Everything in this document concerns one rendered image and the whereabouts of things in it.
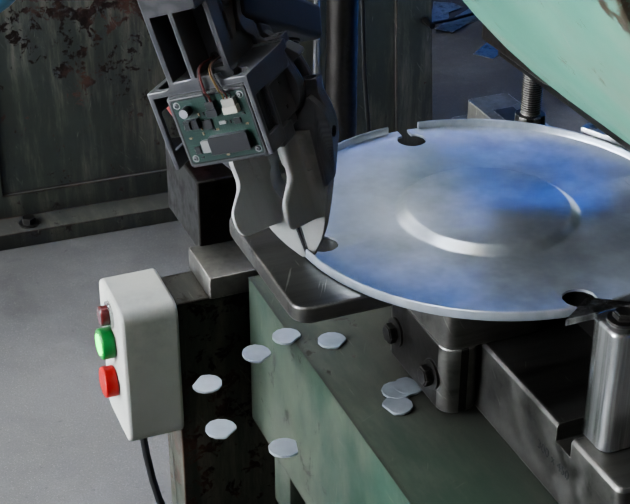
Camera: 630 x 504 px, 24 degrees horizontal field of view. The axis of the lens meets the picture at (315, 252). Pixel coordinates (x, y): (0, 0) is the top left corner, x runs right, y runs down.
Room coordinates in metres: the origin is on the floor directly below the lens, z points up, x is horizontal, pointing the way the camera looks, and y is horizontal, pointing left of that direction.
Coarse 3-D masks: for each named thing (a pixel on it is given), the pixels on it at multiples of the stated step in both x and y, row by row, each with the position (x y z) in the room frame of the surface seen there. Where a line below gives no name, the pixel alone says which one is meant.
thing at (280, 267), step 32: (256, 256) 0.85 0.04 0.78; (288, 256) 0.85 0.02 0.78; (288, 288) 0.81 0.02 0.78; (320, 288) 0.81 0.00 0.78; (320, 320) 0.79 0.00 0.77; (416, 320) 0.89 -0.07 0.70; (448, 320) 0.85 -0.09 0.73; (480, 320) 0.86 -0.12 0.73; (416, 352) 0.89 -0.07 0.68; (448, 352) 0.85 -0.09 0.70; (448, 384) 0.85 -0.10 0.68
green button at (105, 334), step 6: (96, 330) 1.05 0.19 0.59; (102, 330) 1.05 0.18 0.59; (108, 330) 1.05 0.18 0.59; (102, 336) 1.04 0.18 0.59; (108, 336) 1.04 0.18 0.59; (102, 342) 1.04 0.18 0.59; (108, 342) 1.04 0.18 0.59; (114, 342) 1.04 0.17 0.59; (102, 348) 1.04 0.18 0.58; (108, 348) 1.04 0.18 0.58; (114, 348) 1.04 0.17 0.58; (102, 354) 1.04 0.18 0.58; (108, 354) 1.04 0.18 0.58; (114, 354) 1.04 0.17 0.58
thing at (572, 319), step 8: (584, 304) 0.78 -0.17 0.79; (592, 304) 0.78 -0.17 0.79; (600, 304) 0.78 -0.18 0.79; (608, 304) 0.78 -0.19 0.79; (616, 304) 0.78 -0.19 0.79; (624, 304) 0.78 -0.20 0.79; (576, 312) 0.77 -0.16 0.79; (584, 312) 0.77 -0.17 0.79; (592, 312) 0.77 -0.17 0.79; (568, 320) 0.76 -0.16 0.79; (576, 320) 0.76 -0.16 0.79; (584, 320) 0.77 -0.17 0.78
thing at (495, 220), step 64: (384, 128) 1.04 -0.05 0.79; (448, 128) 1.05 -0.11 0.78; (512, 128) 1.05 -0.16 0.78; (384, 192) 0.94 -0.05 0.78; (448, 192) 0.93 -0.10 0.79; (512, 192) 0.93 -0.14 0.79; (576, 192) 0.94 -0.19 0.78; (320, 256) 0.85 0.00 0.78; (384, 256) 0.85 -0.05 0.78; (448, 256) 0.85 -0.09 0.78; (512, 256) 0.85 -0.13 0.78; (576, 256) 0.85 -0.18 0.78; (512, 320) 0.77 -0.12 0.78
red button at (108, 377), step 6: (102, 366) 1.06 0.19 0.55; (108, 366) 1.05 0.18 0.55; (102, 372) 1.04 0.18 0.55; (108, 372) 1.04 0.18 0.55; (114, 372) 1.05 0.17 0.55; (102, 378) 1.05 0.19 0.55; (108, 378) 1.04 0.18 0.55; (114, 378) 1.04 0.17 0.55; (102, 384) 1.05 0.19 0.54; (108, 384) 1.04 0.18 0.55; (114, 384) 1.04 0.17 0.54; (102, 390) 1.05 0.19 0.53; (108, 390) 1.04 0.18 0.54; (114, 390) 1.04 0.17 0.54; (108, 396) 1.04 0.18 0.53; (114, 396) 1.04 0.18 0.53
